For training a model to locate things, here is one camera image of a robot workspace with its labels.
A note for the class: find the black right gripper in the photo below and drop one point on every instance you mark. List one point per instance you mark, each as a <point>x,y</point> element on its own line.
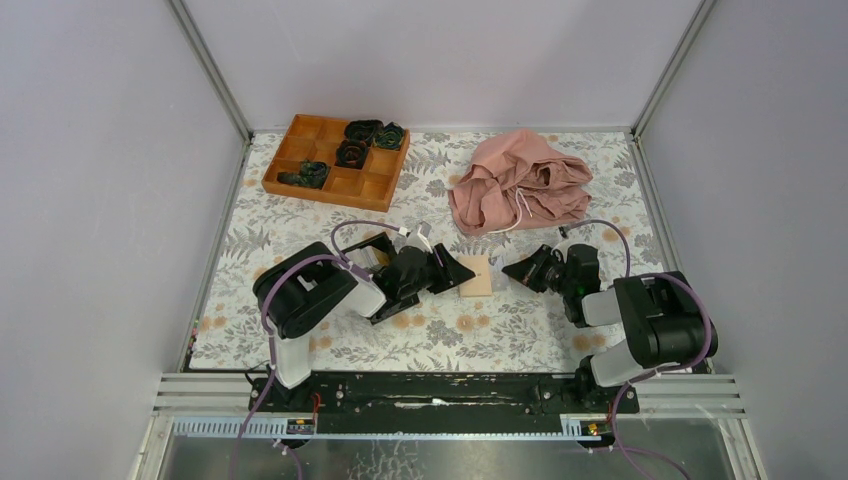
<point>527,271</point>

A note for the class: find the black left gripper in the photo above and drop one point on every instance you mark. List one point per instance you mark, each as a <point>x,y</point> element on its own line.
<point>448,273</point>

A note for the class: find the tan leather card holder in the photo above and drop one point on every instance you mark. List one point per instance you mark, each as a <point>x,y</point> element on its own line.
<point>481,284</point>

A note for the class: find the black card box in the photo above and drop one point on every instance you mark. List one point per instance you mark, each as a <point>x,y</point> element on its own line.
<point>393,304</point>

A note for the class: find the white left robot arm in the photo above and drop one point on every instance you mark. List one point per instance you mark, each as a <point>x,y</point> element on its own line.
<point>297,294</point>

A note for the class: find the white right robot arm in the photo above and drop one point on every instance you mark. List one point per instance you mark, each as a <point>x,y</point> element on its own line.
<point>665,325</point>

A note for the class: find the floral patterned table mat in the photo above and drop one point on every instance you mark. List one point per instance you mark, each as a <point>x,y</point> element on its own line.
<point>514,329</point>

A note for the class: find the pink crumpled cloth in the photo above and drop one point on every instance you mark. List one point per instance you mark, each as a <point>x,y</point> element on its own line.
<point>517,181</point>

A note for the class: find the orange wooden divided tray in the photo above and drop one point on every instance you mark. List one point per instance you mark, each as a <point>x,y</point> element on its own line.
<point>316,138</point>

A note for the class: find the dark green rolled belt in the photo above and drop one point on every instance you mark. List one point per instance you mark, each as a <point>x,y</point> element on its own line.
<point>389,137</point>

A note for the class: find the dark rolled belt centre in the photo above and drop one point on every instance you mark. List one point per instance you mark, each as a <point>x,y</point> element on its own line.
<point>351,154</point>

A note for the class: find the dark rolled belt top left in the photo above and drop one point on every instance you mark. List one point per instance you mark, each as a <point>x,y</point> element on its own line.
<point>363,130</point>

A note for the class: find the dark belt lower left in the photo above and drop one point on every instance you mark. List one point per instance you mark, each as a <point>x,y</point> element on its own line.
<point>311,175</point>

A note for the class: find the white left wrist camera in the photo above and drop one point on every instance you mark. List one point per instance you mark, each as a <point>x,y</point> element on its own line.
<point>417,237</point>

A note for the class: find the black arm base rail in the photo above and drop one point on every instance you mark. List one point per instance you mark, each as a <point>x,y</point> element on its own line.
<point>501,404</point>

